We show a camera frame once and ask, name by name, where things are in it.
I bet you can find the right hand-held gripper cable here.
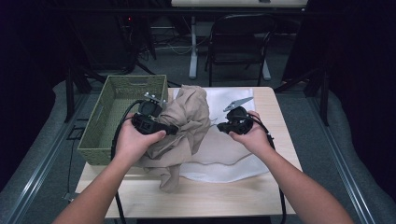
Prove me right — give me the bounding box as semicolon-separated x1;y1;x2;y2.
239;115;288;224

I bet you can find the dark equipment box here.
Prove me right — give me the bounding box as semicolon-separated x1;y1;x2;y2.
71;8;138;73

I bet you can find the black metal stand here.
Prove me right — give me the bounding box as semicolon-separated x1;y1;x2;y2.
64;59;106;124
274;66;331;127

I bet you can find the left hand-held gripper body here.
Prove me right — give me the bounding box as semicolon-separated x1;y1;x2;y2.
131;91;167;135

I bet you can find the black folding chair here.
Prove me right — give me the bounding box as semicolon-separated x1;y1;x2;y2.
204;13;278;88

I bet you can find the hand-held gripper cable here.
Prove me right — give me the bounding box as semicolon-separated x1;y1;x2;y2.
239;115;288;224
110;99;146;224

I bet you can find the left hand-held gripper cable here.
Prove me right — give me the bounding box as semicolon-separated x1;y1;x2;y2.
110;99;146;224

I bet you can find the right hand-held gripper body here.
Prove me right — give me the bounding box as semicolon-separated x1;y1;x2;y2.
222;96;255;135

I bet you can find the person's left hand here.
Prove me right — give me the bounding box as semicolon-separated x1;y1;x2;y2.
115;113;167;164

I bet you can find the green woven basket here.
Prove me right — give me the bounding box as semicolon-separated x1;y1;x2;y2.
77;74;169;166

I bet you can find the white mesh laundry bag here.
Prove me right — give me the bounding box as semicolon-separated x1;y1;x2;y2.
172;87;270;184

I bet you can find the metal floor rail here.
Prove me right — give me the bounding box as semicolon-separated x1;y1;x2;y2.
0;92;92;224
307;92;377;224

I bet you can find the dark curtain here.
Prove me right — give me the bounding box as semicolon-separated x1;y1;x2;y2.
0;0;73;188
286;0;396;200

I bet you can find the beige garment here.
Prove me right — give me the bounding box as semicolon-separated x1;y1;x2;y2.
136;84;213;192

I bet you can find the person's right hand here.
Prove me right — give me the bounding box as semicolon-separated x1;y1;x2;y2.
228;111;275;157

